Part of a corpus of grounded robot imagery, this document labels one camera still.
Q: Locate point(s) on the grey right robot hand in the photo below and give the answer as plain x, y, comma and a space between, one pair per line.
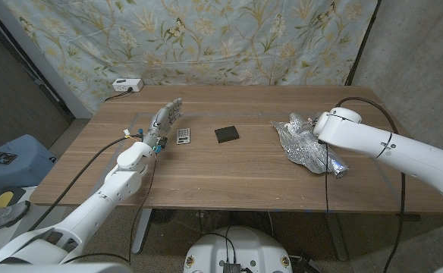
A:
312, 121

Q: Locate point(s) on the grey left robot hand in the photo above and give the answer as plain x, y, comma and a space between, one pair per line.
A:
162, 121

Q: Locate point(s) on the crinkled aluminum foil roll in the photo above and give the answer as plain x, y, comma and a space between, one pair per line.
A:
301, 146

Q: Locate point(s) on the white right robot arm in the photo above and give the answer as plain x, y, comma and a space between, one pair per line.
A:
396, 149

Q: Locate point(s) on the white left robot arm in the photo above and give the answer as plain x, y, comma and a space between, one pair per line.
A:
88, 208

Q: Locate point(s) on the small grey calculator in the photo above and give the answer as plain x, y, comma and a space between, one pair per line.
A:
183, 136

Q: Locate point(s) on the white power strip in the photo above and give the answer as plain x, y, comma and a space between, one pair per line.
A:
127, 85

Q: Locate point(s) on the black foam block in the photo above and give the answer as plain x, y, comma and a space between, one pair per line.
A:
227, 134

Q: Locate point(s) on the black backdrop pole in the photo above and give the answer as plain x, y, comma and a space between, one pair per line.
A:
360, 47

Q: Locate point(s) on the floral printed backdrop cloth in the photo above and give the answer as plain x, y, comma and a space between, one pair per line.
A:
206, 41

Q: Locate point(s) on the black round fan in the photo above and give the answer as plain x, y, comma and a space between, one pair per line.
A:
164, 216

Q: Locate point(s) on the white table leg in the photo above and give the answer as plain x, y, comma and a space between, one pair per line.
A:
337, 237
141, 231

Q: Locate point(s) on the black power adapter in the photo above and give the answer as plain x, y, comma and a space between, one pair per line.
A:
305, 263

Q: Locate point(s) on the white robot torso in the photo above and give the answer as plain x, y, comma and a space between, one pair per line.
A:
240, 246

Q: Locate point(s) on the blue plastic bin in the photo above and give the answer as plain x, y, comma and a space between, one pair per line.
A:
20, 167

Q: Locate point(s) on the black torso connector box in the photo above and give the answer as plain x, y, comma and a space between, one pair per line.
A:
231, 267

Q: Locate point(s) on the black printed card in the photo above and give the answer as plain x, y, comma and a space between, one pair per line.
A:
2, 157

